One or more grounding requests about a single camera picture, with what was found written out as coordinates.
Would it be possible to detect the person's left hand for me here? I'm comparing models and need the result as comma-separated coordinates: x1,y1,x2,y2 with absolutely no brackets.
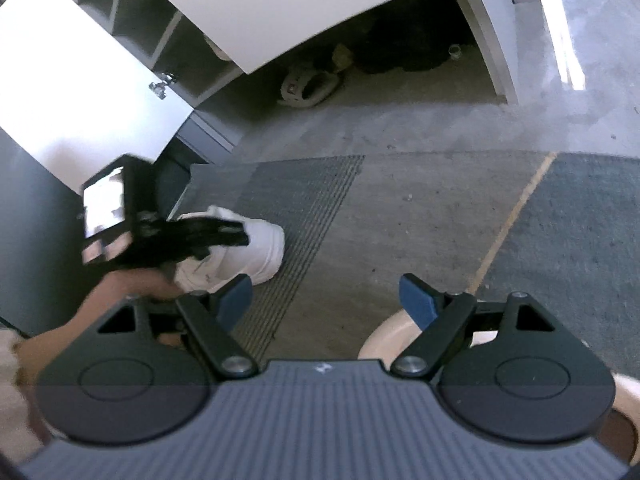
68,269,183,330

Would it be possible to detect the dark ribbed door mat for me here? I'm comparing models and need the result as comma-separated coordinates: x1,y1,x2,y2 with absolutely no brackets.
176,152,639,376

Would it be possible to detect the white lace-up sneaker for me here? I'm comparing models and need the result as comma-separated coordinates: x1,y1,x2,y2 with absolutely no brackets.
174,205,285,292

